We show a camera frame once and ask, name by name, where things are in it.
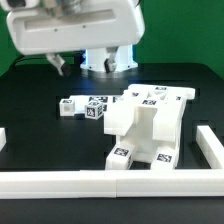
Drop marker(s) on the white cube nut with marker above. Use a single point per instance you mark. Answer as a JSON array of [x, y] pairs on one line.
[[94, 110]]

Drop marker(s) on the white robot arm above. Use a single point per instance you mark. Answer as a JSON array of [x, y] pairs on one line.
[[94, 58]]

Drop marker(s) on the white marker base sheet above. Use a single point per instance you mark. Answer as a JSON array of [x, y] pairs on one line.
[[82, 100]]

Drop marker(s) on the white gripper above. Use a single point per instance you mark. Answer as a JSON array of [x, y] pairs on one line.
[[54, 26]]

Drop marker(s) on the white chair backrest frame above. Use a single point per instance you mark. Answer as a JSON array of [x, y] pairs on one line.
[[120, 116]]

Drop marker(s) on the white U-shaped fence frame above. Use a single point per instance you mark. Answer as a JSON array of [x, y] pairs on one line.
[[133, 183]]

